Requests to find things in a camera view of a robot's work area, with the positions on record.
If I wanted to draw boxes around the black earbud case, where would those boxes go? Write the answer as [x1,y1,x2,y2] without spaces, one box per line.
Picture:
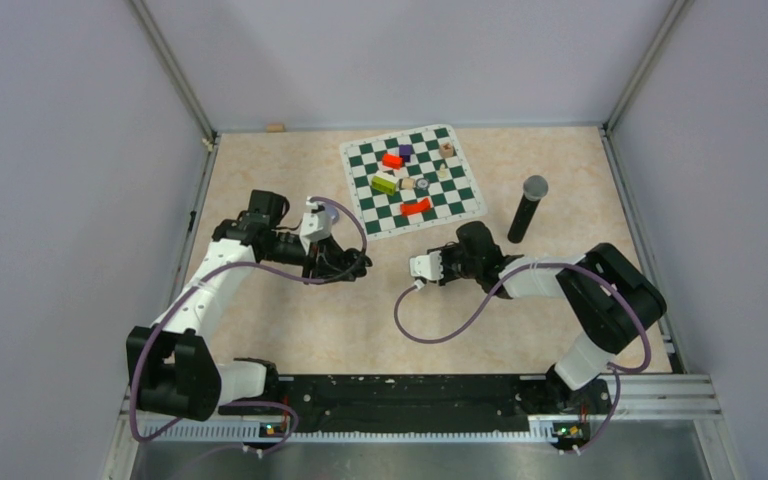
[345,248,373,269]

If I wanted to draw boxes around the lavender earbud charging case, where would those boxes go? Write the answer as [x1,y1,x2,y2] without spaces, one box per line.
[323,203,340,225]

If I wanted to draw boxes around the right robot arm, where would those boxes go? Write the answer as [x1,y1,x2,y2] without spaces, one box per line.
[410,221,667,412]

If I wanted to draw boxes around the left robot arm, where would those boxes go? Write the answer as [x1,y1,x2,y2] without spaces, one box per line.
[126,190,372,421]

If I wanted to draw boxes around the red arch block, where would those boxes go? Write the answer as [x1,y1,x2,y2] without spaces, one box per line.
[400,197,433,216]

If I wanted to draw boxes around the green white lego brick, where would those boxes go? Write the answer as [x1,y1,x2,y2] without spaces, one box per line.
[370,172,400,195]

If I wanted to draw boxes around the green white chessboard mat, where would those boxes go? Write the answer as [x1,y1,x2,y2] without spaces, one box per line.
[338,124,488,241]

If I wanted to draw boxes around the black microphone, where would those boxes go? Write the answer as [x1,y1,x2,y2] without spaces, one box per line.
[507,175,549,243]

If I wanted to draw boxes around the wooden cube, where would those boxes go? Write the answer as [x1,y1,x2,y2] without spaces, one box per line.
[438,142,456,159]

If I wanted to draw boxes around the purple block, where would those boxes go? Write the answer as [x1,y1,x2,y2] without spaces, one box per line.
[398,144,414,163]

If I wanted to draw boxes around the cork stopper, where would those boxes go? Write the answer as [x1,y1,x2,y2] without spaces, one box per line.
[266,123,286,133]

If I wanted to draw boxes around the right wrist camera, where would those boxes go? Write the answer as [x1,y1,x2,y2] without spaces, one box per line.
[408,250,443,290]

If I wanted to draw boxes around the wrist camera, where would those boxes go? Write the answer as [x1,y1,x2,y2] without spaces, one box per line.
[298,197,333,249]
[408,250,443,290]

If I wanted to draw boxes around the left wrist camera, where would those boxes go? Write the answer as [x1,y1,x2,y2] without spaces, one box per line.
[298,197,333,249]

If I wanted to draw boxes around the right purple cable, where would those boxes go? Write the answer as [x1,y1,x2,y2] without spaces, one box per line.
[393,262,654,458]

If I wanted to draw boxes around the purple cable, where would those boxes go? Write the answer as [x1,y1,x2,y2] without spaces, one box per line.
[393,262,654,458]
[128,195,369,458]

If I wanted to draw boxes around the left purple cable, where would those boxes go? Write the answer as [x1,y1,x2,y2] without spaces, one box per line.
[128,195,369,458]

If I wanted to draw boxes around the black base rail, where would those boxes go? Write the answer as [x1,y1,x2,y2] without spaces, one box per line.
[218,374,610,434]

